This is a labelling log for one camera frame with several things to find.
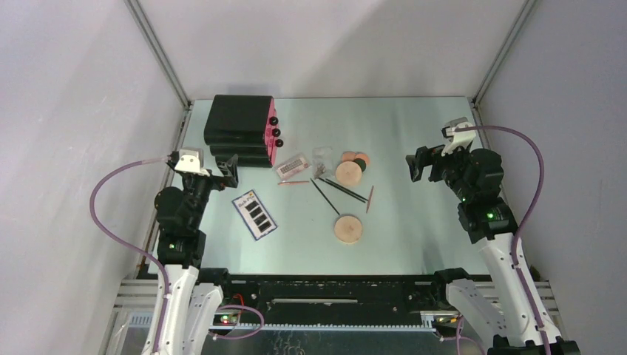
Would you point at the long black wand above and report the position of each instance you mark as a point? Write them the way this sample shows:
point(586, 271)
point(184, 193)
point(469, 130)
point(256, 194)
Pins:
point(326, 199)

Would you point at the dark green round sponge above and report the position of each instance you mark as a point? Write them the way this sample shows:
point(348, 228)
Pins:
point(361, 163)

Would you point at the false eyelash case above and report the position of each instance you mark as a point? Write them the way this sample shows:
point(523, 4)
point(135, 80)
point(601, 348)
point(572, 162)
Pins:
point(292, 166)

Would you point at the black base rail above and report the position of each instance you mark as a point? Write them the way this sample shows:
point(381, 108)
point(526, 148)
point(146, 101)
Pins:
point(338, 300)

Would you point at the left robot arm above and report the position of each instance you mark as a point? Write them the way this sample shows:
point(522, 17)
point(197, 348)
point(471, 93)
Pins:
point(185, 308)

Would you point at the beige round sponge lower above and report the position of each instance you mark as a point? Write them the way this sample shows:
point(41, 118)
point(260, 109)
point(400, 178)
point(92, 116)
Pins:
point(348, 229)

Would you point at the large beige sponge upper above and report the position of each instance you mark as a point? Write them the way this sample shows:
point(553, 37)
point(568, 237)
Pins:
point(348, 173)

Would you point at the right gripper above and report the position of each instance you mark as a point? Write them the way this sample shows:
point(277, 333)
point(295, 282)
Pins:
point(416, 162)

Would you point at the black thin brush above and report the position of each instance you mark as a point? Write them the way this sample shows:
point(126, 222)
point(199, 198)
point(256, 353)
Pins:
point(340, 190)

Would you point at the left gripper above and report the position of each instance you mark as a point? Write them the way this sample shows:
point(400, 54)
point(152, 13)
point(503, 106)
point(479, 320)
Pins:
point(228, 170)

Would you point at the orange round sponge left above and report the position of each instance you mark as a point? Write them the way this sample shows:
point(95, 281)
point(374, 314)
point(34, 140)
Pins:
point(348, 156)

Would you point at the orange round sponge right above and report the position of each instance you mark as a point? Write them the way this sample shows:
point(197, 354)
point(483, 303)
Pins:
point(364, 157)

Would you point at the black mascara wand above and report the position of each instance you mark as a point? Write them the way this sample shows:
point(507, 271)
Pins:
point(345, 190)

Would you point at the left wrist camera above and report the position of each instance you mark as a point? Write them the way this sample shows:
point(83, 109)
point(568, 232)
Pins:
point(190, 161)

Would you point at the orange round sponge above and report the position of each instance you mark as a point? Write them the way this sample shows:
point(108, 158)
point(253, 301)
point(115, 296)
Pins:
point(348, 156)
point(364, 157)

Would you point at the bob pin card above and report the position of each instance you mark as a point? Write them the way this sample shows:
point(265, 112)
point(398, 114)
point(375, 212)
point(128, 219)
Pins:
point(254, 214)

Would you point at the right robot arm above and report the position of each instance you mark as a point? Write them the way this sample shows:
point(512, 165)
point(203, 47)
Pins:
point(520, 324)

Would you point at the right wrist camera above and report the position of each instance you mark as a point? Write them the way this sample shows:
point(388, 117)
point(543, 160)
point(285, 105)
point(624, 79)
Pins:
point(458, 134)

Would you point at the clear bag of clips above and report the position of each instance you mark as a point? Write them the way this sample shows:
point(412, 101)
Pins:
point(322, 162)

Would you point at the black pink drawer organizer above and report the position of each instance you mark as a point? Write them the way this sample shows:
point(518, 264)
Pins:
point(236, 125)

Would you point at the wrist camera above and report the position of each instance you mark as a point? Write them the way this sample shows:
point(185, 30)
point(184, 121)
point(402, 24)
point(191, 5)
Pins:
point(190, 161)
point(458, 134)

